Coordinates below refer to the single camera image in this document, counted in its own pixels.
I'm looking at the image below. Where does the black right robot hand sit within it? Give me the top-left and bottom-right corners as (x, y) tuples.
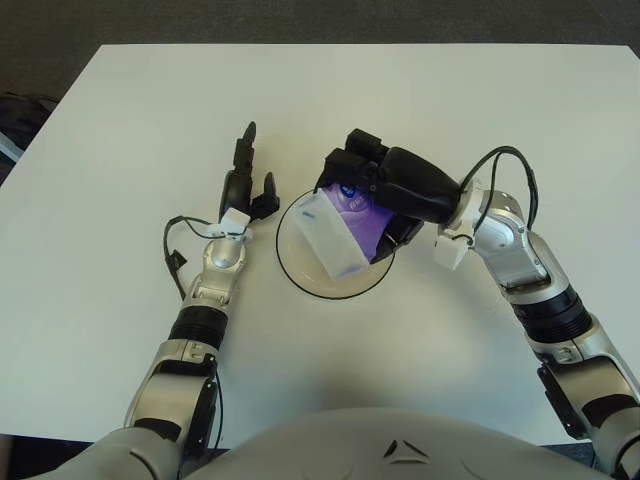
(319, 128), (462, 264)

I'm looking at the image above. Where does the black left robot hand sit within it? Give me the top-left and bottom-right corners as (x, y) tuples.
(219, 121), (280, 224)

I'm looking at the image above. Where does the purple tissue paper pack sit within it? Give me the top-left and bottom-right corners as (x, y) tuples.
(289, 182), (399, 280)

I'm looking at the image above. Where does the white plate with black rim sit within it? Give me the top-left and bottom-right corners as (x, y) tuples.
(275, 187), (401, 300)

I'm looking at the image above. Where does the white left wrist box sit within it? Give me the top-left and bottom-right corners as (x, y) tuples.
(204, 208), (252, 241)

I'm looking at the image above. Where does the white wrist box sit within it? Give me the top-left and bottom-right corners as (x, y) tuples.
(432, 177), (489, 271)
(204, 208), (252, 241)

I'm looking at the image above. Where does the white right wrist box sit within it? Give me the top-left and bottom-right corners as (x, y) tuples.
(432, 177), (489, 271)

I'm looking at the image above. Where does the dark bag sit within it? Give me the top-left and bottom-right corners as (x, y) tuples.
(0, 91), (61, 151)

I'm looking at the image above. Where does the grey metal bar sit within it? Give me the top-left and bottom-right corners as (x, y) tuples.
(0, 132), (21, 164)

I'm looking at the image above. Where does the grey robot torso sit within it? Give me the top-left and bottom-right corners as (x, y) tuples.
(54, 407), (616, 480)

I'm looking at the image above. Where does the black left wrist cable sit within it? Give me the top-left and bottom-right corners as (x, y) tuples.
(162, 215), (216, 301)

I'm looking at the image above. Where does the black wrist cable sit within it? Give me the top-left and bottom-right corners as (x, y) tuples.
(462, 145), (540, 236)
(162, 215), (216, 301)

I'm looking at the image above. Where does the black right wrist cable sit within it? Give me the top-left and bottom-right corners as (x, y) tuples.
(462, 145), (540, 236)

